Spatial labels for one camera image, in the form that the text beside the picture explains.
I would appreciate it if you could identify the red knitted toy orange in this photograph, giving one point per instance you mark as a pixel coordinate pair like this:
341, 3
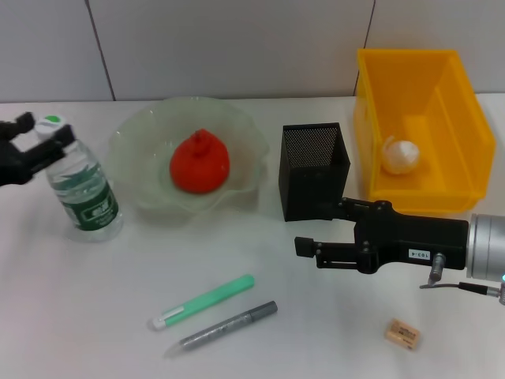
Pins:
199, 166

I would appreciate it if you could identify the beige eraser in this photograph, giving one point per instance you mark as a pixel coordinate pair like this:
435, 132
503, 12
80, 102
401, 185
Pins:
402, 333

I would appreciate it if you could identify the grey marker pen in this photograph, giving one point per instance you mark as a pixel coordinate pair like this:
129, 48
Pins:
221, 327

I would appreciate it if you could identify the black mesh pen holder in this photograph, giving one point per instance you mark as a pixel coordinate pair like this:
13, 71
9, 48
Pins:
311, 193

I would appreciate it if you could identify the yellow plastic storage bin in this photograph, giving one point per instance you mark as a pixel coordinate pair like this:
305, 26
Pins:
394, 98

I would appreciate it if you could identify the clear water bottle green label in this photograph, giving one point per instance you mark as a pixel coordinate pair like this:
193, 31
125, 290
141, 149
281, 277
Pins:
90, 205

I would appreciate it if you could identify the clear glass fruit plate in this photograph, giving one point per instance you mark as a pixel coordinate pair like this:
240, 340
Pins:
236, 130

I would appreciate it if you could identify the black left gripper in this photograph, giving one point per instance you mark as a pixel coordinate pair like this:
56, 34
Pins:
8, 166

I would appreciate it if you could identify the white paper ball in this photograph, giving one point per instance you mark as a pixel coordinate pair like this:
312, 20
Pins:
400, 156

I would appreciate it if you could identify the green pen white cap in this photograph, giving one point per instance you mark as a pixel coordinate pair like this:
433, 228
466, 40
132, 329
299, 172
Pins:
213, 296

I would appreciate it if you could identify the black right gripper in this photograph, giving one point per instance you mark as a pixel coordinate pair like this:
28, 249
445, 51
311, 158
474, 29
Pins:
414, 237

